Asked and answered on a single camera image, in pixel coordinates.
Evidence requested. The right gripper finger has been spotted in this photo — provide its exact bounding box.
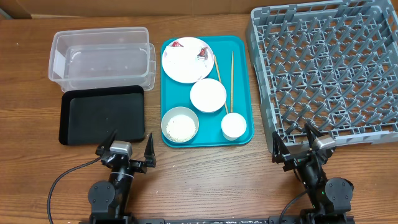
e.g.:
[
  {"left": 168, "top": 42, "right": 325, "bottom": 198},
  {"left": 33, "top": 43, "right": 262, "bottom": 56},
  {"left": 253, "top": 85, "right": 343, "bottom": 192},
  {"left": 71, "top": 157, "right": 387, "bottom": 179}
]
[
  {"left": 304, "top": 123, "right": 323, "bottom": 146},
  {"left": 272, "top": 131, "right": 294, "bottom": 164}
]

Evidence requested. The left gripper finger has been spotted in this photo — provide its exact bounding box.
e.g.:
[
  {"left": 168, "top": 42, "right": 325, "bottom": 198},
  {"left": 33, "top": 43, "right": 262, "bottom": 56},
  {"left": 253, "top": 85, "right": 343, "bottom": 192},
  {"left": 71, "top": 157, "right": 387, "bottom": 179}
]
[
  {"left": 95, "top": 129, "right": 117, "bottom": 156},
  {"left": 144, "top": 133, "right": 156, "bottom": 168}
]

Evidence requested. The white rice pile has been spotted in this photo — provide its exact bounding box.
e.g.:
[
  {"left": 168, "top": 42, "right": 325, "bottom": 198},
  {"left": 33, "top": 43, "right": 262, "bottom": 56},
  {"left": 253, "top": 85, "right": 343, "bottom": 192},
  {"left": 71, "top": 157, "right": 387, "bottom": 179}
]
[{"left": 166, "top": 114, "right": 197, "bottom": 142}]

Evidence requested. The grey bowl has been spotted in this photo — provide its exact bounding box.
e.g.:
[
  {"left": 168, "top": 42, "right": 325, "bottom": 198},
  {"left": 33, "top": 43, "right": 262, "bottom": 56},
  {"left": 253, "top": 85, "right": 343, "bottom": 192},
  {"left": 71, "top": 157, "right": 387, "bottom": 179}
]
[{"left": 161, "top": 106, "right": 199, "bottom": 143}]

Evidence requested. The white cup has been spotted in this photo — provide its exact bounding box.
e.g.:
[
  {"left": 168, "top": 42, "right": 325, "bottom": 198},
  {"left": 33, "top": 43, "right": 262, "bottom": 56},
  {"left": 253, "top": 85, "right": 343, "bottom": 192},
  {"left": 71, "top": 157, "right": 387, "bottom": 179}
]
[{"left": 221, "top": 113, "right": 247, "bottom": 141}]

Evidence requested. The white shallow bowl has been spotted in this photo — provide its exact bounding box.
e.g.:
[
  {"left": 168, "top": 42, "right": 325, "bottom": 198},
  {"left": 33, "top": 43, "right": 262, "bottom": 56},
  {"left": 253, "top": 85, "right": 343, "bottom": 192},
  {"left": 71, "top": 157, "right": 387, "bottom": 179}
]
[{"left": 190, "top": 78, "right": 227, "bottom": 113}]

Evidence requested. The white napkin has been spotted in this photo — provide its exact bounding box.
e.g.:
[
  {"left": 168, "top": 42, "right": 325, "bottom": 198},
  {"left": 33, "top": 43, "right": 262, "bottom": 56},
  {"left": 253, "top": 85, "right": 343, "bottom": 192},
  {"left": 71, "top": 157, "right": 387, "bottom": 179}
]
[{"left": 165, "top": 45, "right": 207, "bottom": 68}]

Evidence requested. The red snack wrapper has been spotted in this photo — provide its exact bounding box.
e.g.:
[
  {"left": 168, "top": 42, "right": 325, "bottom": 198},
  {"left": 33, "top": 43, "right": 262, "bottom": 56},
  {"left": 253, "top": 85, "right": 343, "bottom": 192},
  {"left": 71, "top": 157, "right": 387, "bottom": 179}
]
[{"left": 197, "top": 47, "right": 208, "bottom": 60}]

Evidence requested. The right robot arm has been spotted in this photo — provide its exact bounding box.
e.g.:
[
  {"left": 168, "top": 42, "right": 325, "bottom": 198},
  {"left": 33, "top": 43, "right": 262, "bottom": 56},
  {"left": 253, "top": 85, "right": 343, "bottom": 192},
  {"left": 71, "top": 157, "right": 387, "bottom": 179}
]
[{"left": 272, "top": 123, "right": 354, "bottom": 223}]

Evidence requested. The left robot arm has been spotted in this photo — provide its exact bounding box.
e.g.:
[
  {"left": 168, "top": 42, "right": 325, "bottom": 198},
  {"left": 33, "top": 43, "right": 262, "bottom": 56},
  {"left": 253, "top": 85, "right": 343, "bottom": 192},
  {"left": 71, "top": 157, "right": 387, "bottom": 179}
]
[{"left": 88, "top": 131, "right": 156, "bottom": 223}]

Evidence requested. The grey dishwasher rack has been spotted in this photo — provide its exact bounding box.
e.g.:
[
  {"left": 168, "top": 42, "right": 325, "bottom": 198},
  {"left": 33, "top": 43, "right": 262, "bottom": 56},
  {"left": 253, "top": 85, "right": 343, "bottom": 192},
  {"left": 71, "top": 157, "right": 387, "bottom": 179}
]
[{"left": 246, "top": 0, "right": 397, "bottom": 151}]

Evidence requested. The clear plastic waste bin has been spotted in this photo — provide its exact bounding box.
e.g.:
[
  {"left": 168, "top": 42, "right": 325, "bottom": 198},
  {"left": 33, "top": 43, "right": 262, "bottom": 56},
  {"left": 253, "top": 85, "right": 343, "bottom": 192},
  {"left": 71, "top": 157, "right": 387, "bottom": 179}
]
[{"left": 48, "top": 27, "right": 156, "bottom": 92}]

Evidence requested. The black rectangular tray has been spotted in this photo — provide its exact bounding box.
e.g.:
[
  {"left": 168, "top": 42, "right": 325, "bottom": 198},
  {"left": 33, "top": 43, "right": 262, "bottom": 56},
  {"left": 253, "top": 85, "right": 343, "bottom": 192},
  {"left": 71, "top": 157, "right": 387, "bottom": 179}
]
[{"left": 58, "top": 85, "right": 146, "bottom": 146}]

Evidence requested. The right wooden chopstick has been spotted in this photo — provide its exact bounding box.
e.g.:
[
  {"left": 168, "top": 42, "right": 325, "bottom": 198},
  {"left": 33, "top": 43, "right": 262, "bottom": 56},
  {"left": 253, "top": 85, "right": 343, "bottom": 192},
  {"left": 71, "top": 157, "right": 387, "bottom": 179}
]
[{"left": 229, "top": 51, "right": 234, "bottom": 113}]

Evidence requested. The wooden chopstick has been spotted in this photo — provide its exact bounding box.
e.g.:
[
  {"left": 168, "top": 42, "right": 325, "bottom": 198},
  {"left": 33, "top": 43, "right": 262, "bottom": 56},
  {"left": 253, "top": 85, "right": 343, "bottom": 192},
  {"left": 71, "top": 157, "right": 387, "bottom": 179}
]
[
  {"left": 213, "top": 54, "right": 229, "bottom": 114},
  {"left": 229, "top": 51, "right": 234, "bottom": 113}
]

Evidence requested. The teal serving tray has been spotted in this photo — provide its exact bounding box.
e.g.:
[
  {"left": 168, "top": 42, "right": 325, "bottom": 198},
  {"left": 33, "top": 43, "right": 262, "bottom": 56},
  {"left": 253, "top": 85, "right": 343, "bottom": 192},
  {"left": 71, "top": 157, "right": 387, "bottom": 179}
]
[{"left": 160, "top": 35, "right": 254, "bottom": 148}]

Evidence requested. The large white plate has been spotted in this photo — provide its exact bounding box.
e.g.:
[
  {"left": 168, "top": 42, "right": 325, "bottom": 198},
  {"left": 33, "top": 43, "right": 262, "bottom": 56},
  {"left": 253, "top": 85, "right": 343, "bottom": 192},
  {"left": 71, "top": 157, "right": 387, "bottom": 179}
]
[{"left": 161, "top": 37, "right": 215, "bottom": 84}]

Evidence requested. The left wooden chopstick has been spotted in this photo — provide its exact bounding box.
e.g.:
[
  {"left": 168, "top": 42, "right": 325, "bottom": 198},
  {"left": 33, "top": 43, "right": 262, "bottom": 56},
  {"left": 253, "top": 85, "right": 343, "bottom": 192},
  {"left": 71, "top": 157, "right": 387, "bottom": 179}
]
[{"left": 213, "top": 54, "right": 229, "bottom": 114}]

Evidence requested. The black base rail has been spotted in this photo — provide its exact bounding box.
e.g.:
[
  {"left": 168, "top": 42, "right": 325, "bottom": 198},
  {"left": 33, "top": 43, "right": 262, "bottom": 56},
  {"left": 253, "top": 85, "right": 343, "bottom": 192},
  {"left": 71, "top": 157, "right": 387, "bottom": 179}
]
[{"left": 79, "top": 216, "right": 355, "bottom": 224}]

